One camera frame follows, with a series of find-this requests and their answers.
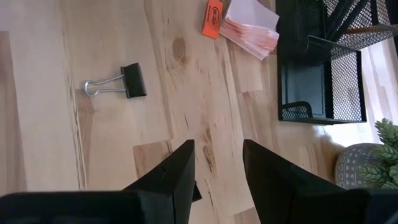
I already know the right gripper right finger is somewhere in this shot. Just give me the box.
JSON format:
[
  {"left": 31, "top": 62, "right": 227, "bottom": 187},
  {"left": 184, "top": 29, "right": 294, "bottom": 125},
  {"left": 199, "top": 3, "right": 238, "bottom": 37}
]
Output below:
[{"left": 243, "top": 139, "right": 398, "bottom": 224}]

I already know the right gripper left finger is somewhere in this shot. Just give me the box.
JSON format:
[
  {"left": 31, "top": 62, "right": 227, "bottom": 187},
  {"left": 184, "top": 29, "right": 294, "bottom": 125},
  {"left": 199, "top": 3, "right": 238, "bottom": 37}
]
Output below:
[{"left": 0, "top": 139, "right": 203, "bottom": 224}]

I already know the black binder clip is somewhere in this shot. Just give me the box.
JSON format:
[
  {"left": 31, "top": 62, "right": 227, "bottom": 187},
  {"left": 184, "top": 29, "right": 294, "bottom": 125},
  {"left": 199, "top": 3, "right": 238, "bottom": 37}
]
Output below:
[{"left": 83, "top": 62, "right": 147, "bottom": 100}]

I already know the pink sticky note pad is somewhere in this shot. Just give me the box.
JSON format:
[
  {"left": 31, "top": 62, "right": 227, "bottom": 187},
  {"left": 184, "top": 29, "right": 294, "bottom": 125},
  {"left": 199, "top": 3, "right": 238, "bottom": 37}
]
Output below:
[{"left": 218, "top": 0, "right": 280, "bottom": 61}]

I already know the orange eraser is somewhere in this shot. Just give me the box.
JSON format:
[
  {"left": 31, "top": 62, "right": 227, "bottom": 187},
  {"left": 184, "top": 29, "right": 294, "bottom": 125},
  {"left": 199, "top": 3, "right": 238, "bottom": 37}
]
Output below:
[{"left": 201, "top": 0, "right": 224, "bottom": 40}]

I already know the orange wooden pencil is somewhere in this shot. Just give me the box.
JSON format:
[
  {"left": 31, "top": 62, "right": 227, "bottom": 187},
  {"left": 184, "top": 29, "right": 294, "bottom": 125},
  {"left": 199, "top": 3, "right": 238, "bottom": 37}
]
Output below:
[{"left": 345, "top": 25, "right": 393, "bottom": 35}]

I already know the black pen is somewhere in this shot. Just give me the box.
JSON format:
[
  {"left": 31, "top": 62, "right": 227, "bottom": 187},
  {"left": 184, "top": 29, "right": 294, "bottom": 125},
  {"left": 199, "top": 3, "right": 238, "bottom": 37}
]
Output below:
[
  {"left": 323, "top": 0, "right": 346, "bottom": 35},
  {"left": 332, "top": 0, "right": 373, "bottom": 43}
]

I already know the black mesh desk organizer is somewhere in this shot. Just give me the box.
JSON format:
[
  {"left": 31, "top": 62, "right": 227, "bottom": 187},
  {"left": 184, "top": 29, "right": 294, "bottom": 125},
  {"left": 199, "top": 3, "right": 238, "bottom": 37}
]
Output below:
[{"left": 275, "top": 0, "right": 398, "bottom": 126}]

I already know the green plant in patterned pot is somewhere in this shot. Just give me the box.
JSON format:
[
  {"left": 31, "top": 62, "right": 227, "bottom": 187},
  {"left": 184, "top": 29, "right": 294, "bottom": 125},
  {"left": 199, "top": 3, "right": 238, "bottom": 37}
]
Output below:
[{"left": 334, "top": 118, "right": 398, "bottom": 191}]

